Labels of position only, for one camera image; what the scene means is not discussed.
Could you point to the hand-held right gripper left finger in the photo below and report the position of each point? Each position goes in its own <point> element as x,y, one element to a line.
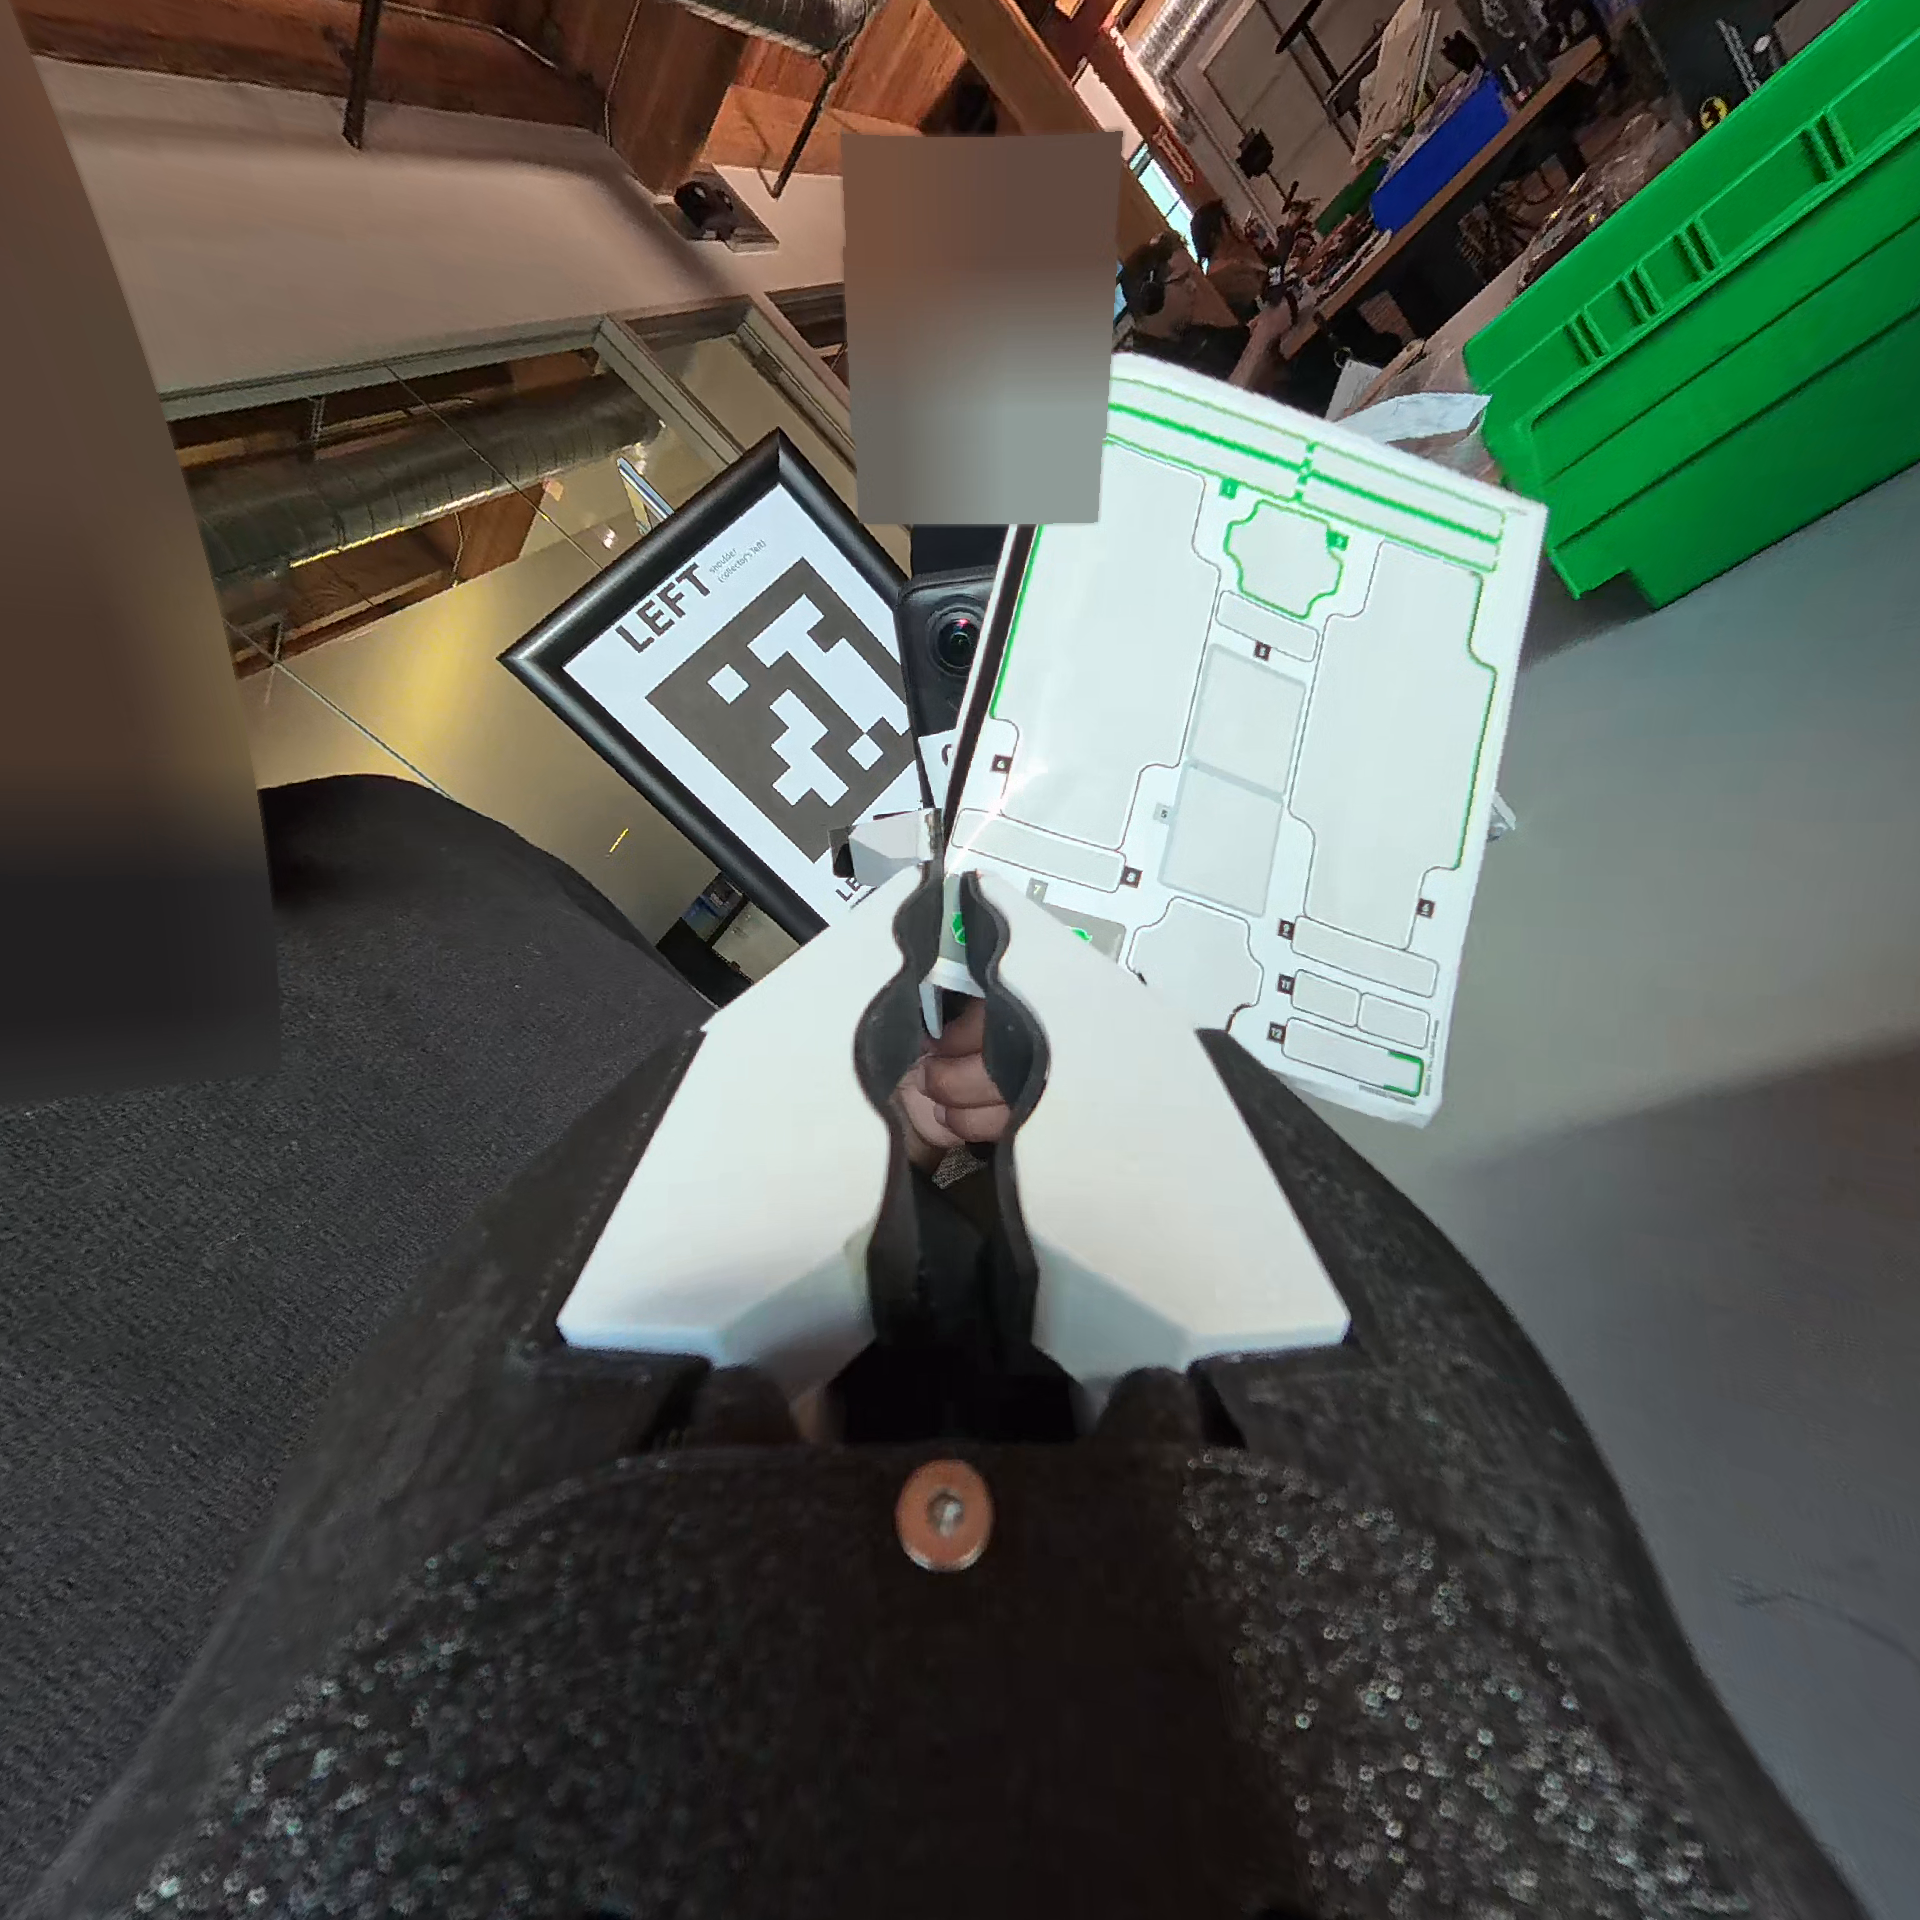
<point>750,1200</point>

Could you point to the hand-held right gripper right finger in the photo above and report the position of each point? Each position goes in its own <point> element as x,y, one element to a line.
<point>1154,1200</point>

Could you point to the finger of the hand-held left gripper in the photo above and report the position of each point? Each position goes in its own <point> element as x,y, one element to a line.
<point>885,849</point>

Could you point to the white green sticker sheet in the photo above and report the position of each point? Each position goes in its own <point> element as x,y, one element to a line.
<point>1277,721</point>

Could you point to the person's left hand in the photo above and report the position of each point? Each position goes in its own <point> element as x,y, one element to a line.
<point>960,1096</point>

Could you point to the clear plastic bag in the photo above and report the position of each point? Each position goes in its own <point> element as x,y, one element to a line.
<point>1418,422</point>

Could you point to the blue plastic bin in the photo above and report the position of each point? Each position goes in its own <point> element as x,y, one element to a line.
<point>1441,166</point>

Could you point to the green plastic bin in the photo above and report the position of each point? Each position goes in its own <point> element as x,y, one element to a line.
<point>1723,330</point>

